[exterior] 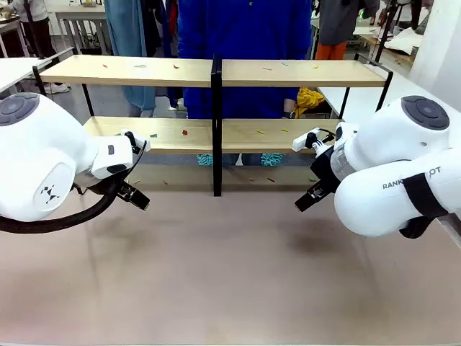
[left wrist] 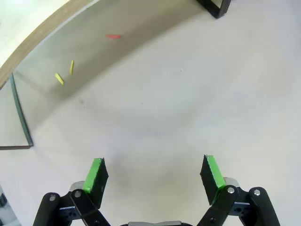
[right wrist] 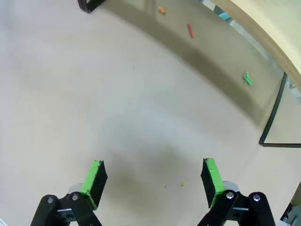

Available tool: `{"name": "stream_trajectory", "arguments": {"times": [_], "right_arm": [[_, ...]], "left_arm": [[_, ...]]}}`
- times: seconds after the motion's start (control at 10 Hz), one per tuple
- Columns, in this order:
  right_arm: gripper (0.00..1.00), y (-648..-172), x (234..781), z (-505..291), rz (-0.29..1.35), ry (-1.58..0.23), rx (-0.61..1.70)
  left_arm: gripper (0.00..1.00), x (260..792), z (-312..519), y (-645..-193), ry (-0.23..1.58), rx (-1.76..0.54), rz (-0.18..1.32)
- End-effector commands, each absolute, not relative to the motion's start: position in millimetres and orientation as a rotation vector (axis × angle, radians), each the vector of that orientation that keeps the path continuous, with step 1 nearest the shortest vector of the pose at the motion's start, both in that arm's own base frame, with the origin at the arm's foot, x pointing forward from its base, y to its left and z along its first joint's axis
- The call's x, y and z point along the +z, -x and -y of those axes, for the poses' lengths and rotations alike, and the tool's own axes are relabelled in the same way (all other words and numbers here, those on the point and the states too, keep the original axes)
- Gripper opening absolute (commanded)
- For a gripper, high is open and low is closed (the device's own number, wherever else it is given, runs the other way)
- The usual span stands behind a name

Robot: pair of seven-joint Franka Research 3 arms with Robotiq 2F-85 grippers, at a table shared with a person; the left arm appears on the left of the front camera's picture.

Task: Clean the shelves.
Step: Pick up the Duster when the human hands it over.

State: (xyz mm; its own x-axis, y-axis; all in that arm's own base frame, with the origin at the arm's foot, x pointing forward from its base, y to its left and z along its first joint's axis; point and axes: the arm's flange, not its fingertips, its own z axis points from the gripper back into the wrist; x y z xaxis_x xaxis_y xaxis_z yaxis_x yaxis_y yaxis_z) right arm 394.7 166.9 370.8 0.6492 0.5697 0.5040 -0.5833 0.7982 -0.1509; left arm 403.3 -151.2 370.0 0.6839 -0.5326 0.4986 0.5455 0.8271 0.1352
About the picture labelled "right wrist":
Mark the green paper scrap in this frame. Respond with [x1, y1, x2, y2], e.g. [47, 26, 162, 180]
[243, 72, 254, 86]

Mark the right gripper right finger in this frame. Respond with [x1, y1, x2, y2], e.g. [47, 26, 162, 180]
[196, 157, 277, 226]

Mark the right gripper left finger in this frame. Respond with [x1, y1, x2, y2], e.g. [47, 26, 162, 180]
[30, 160, 109, 226]

